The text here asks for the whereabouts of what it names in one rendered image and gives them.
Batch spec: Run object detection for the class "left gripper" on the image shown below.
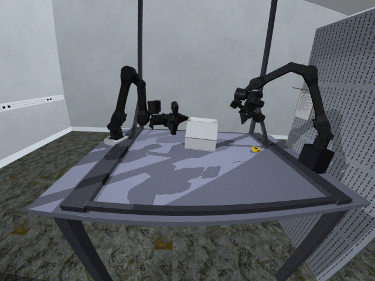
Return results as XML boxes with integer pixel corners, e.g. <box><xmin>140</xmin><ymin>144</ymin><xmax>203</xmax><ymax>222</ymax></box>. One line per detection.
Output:
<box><xmin>230</xmin><ymin>97</ymin><xmax>265</xmax><ymax>124</ymax></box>

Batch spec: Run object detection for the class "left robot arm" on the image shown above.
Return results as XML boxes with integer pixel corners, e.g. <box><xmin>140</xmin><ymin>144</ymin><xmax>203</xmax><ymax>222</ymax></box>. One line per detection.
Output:
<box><xmin>234</xmin><ymin>62</ymin><xmax>334</xmax><ymax>151</ymax></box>

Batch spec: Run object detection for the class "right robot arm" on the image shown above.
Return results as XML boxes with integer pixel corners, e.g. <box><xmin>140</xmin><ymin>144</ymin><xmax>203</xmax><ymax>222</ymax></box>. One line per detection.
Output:
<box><xmin>107</xmin><ymin>66</ymin><xmax>178</xmax><ymax>140</ymax></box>

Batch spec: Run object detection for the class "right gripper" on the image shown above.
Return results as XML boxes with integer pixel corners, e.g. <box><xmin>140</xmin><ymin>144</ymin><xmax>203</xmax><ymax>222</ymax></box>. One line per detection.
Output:
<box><xmin>161</xmin><ymin>101</ymin><xmax>189</xmax><ymax>135</ymax></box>

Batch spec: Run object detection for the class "white box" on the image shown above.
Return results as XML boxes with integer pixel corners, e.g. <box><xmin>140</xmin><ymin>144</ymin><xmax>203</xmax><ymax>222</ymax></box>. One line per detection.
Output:
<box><xmin>185</xmin><ymin>117</ymin><xmax>218</xmax><ymax>152</ymax></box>

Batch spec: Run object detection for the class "white ruled paper sheet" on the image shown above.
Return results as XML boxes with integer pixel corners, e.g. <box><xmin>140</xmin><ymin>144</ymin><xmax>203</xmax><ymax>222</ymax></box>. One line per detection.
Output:
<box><xmin>294</xmin><ymin>91</ymin><xmax>313</xmax><ymax>120</ymax></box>

